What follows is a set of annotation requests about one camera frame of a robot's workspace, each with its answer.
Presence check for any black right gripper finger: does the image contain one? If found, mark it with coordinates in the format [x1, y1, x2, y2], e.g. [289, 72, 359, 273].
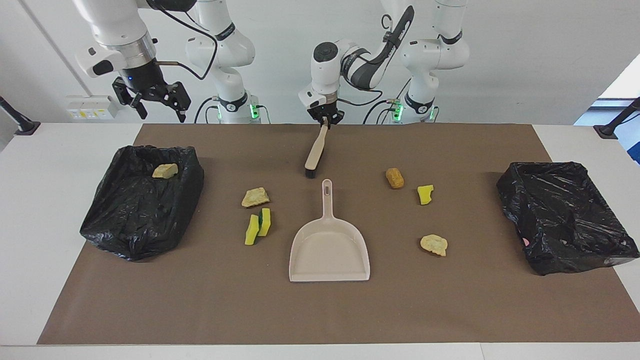
[161, 82, 192, 123]
[112, 77, 148, 119]

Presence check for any beige brush with black bristles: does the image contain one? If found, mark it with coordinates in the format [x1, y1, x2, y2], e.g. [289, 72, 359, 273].
[304, 118, 331, 179]

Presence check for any beige stone-like foam chunk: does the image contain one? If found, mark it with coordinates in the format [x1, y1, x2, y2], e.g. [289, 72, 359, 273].
[241, 187, 271, 209]

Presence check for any beige plastic dustpan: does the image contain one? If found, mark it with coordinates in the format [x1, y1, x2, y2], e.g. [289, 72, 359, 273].
[288, 178, 371, 283]

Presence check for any beige orange striped foam chunk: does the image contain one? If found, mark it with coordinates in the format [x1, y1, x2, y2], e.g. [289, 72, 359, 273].
[420, 234, 449, 257]

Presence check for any black bag lined bin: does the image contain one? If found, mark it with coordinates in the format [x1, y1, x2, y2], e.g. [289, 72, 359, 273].
[79, 145, 205, 262]

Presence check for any black bag bin with pink scrap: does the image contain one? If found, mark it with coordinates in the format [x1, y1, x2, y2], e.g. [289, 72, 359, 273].
[496, 161, 640, 276]

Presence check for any black clamp stand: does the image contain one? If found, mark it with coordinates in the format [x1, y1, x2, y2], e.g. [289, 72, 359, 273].
[593, 96, 640, 140]
[0, 95, 41, 136]

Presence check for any brown table mat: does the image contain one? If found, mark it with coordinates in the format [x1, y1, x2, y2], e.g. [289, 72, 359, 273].
[37, 123, 640, 346]

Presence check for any blue furniture edge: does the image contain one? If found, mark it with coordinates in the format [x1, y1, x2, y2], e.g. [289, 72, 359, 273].
[622, 131, 640, 166]

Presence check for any black base cable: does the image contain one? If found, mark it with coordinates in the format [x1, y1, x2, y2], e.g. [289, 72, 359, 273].
[194, 96, 221, 124]
[363, 99, 398, 124]

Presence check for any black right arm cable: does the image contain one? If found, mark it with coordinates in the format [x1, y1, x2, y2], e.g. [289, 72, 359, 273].
[148, 0, 221, 81]

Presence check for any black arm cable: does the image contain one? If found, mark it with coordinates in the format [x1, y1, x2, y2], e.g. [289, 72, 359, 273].
[148, 0, 221, 81]
[336, 5, 416, 107]

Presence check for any white wall socket box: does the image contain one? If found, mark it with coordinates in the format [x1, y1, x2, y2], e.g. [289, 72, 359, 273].
[65, 95, 121, 121]

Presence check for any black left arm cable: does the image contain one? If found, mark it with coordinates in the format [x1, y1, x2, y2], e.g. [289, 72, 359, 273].
[336, 5, 416, 107]

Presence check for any white wall cable conduit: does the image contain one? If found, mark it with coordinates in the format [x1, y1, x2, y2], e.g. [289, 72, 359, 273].
[17, 0, 93, 98]

